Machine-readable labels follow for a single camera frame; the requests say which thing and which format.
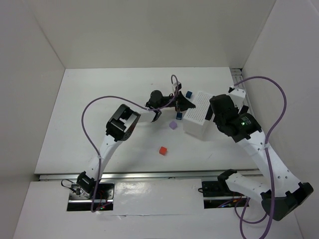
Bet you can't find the white plastic bin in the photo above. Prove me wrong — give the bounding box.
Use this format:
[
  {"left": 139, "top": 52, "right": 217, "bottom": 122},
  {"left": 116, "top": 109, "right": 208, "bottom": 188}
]
[{"left": 182, "top": 91, "right": 213, "bottom": 139}]

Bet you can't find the purple wood block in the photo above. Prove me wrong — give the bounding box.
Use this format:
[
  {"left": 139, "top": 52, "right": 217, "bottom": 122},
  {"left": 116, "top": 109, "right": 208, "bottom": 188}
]
[{"left": 169, "top": 121, "right": 177, "bottom": 129}]

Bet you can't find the dark blue wood block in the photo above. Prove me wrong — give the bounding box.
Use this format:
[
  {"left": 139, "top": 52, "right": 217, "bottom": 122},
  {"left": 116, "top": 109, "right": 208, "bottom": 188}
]
[{"left": 176, "top": 112, "right": 182, "bottom": 120}]

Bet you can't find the aluminium rail front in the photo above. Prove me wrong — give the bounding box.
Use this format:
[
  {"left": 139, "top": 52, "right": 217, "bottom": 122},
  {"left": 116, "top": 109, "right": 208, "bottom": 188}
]
[{"left": 38, "top": 170, "right": 262, "bottom": 181}]

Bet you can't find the blue wood block far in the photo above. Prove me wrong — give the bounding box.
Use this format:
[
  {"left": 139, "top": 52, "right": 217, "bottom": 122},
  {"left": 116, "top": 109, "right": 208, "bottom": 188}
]
[{"left": 185, "top": 91, "right": 192, "bottom": 99}]

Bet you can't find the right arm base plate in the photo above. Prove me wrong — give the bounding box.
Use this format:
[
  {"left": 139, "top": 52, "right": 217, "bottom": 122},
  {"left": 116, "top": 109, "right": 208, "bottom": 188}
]
[{"left": 197, "top": 181, "right": 247, "bottom": 209}]

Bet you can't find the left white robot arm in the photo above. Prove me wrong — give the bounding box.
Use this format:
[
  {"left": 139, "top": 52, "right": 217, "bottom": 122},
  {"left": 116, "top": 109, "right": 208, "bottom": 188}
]
[{"left": 77, "top": 90, "right": 196, "bottom": 198}]

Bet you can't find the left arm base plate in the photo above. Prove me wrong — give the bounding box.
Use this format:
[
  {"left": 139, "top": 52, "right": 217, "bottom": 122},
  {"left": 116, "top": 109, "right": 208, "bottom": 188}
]
[{"left": 61, "top": 179, "right": 115, "bottom": 212}]

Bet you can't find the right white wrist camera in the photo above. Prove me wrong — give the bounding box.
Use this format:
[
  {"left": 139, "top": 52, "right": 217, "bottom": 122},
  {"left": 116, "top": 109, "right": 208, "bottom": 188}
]
[{"left": 228, "top": 86, "right": 246, "bottom": 110}]

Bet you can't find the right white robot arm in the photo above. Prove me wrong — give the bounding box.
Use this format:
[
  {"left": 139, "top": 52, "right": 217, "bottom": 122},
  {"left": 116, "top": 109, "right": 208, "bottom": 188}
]
[{"left": 209, "top": 94, "right": 314, "bottom": 221}]

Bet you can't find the aluminium rail right side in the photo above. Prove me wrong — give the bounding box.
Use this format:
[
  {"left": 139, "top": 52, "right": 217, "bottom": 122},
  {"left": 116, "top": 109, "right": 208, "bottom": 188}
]
[{"left": 230, "top": 68, "right": 243, "bottom": 84}]

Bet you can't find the aluminium rail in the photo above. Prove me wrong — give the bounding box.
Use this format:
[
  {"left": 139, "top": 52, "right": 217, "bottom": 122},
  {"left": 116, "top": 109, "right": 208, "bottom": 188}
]
[
  {"left": 230, "top": 68, "right": 243, "bottom": 84},
  {"left": 38, "top": 170, "right": 262, "bottom": 181}
]

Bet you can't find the red wood block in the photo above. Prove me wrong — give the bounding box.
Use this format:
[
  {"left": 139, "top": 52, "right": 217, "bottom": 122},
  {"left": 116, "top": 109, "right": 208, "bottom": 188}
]
[{"left": 159, "top": 146, "right": 167, "bottom": 155}]

